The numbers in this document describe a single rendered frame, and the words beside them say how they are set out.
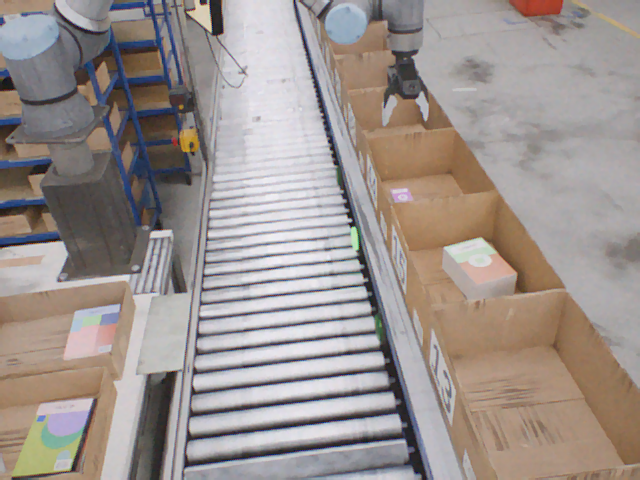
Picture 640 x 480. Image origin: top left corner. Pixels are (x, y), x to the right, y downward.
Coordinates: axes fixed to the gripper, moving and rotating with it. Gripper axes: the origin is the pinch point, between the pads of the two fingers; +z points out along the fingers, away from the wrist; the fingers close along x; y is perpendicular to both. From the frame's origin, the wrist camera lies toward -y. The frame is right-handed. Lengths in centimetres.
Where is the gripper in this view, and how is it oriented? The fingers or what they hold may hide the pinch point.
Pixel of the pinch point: (405, 122)
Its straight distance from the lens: 162.6
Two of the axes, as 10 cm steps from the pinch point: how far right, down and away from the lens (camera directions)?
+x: -9.9, 1.2, -0.4
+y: -1.1, -5.8, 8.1
